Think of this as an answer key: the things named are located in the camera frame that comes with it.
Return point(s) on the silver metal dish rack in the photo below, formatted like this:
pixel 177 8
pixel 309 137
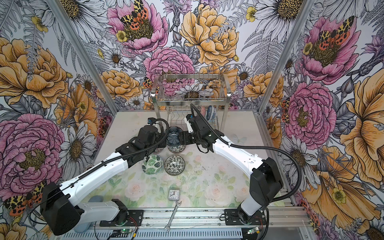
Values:
pixel 175 92

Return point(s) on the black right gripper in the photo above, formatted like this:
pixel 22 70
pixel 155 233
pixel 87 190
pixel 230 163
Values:
pixel 184 138

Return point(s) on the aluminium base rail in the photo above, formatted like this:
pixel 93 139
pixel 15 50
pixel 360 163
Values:
pixel 276 223

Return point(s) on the blue floral bowl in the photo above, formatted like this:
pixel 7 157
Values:
pixel 211 113

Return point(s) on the silver metal wrench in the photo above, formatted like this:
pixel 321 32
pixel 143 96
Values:
pixel 168 226

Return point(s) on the green leaf pattern bowl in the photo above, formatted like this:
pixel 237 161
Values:
pixel 152 164

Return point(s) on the small square white clock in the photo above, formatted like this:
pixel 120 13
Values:
pixel 174 194

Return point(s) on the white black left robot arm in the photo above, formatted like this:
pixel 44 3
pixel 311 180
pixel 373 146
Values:
pixel 61 203

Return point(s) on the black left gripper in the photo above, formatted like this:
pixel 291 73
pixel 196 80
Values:
pixel 162 136

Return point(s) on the black leaf pattern bowl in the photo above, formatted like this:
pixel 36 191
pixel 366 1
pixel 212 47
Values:
pixel 174 165
pixel 177 149

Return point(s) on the dark blue petal bowl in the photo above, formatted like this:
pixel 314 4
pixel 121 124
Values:
pixel 173 138

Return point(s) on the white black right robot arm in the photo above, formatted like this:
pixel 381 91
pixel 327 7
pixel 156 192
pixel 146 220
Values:
pixel 265 178

